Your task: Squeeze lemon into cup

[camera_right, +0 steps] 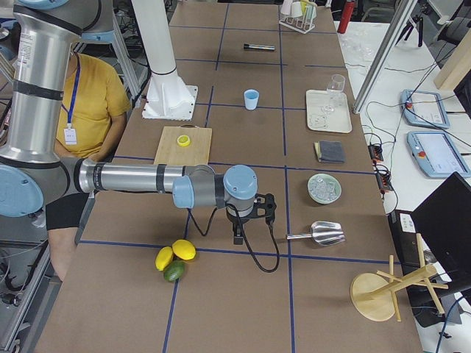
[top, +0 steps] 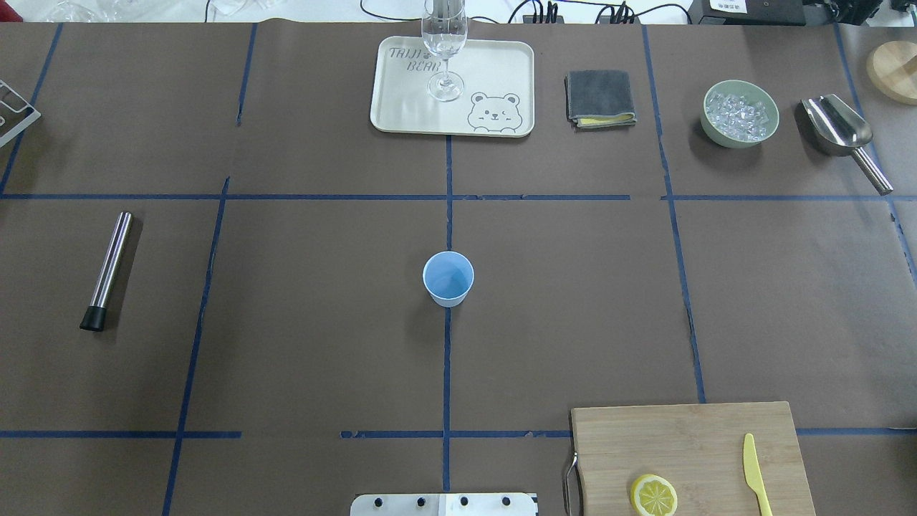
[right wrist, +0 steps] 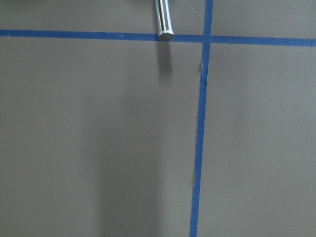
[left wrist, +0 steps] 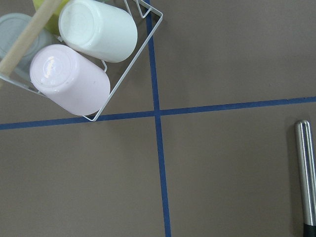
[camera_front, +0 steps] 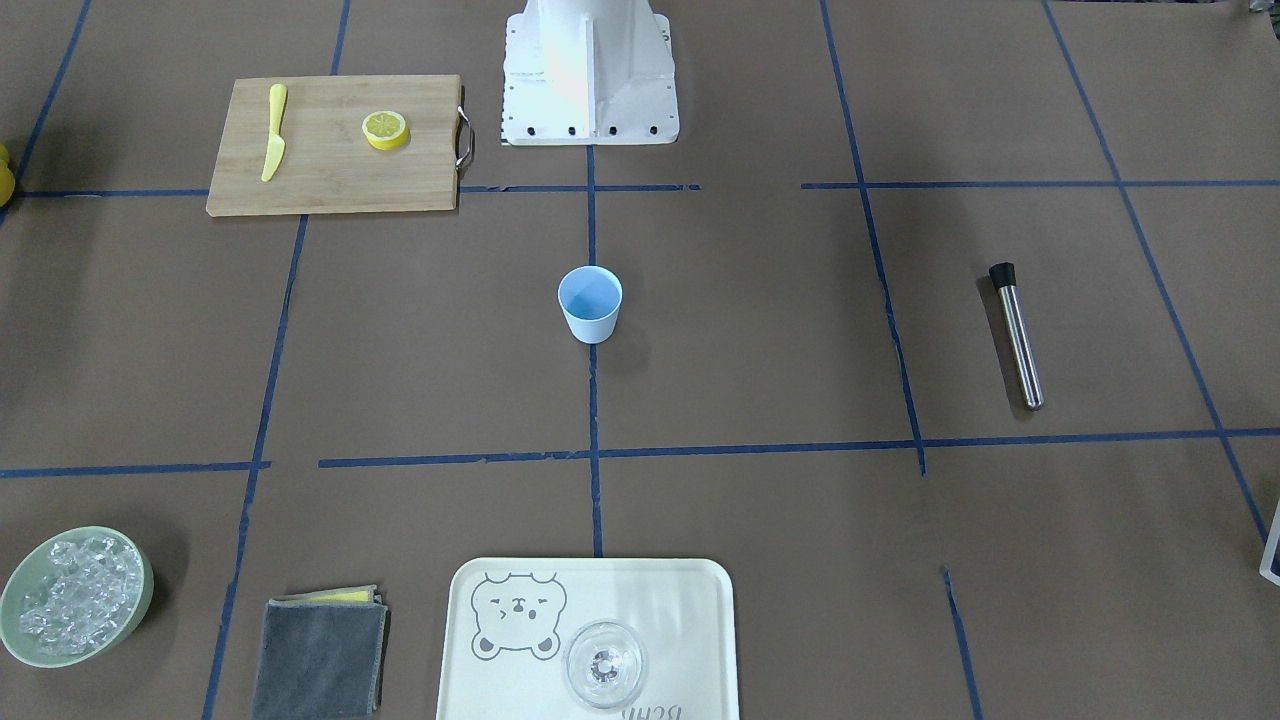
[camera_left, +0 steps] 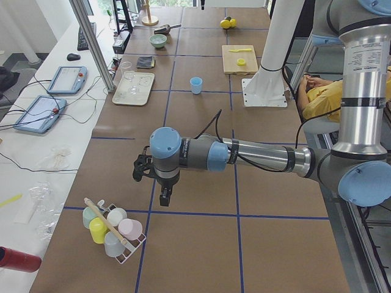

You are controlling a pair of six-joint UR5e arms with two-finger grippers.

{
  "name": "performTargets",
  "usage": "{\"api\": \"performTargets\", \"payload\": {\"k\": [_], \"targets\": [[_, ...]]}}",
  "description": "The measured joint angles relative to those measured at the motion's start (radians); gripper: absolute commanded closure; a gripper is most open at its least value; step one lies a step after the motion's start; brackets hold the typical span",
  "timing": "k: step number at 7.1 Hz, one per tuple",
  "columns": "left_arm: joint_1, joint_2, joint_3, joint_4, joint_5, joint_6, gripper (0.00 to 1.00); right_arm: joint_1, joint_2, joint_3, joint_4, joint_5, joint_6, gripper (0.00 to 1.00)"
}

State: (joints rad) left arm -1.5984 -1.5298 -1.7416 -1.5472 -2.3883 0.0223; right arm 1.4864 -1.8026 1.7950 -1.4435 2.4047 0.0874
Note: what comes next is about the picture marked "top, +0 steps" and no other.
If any lemon slice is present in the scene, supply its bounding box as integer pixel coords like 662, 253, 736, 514
629, 474, 678, 516

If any blue plastic cup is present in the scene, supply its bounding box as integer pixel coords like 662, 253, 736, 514
422, 251, 475, 308

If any wooden cup tree stand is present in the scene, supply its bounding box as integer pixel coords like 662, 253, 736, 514
867, 40, 916, 107

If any cream bear tray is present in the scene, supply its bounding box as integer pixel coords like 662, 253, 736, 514
370, 36, 536, 138

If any grey yellow folded cloth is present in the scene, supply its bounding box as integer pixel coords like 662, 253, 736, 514
565, 70, 638, 130

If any clear wine glass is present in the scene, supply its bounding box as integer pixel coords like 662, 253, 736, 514
421, 1, 468, 102

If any wooden cutting board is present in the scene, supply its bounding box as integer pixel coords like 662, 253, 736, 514
564, 401, 815, 515

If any green bowl of ice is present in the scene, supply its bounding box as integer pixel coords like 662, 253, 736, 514
700, 80, 780, 149

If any yellow plastic knife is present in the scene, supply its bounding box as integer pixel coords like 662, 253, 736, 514
742, 432, 773, 516

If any steel ice scoop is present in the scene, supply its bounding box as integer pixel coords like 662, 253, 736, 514
800, 94, 894, 196

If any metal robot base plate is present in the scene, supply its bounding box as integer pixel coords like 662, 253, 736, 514
350, 491, 539, 515

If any white wire cup rack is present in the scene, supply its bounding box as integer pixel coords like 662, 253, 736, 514
0, 80, 42, 147

